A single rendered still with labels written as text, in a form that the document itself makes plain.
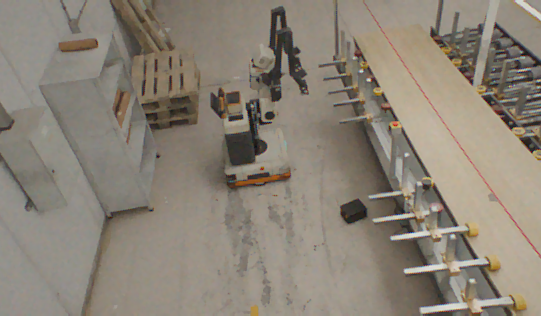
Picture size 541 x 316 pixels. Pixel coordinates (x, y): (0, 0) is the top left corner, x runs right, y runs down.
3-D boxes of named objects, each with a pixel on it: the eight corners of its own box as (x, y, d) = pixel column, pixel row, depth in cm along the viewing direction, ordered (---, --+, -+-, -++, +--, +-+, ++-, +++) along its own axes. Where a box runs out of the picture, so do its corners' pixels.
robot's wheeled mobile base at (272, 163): (227, 190, 490) (223, 172, 474) (225, 152, 539) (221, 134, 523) (292, 179, 490) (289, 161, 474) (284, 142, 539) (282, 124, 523)
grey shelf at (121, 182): (108, 218, 485) (38, 85, 387) (121, 161, 555) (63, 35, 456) (153, 211, 485) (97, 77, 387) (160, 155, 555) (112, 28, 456)
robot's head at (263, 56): (252, 65, 427) (262, 51, 420) (251, 54, 443) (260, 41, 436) (265, 72, 433) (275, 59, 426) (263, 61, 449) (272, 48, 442)
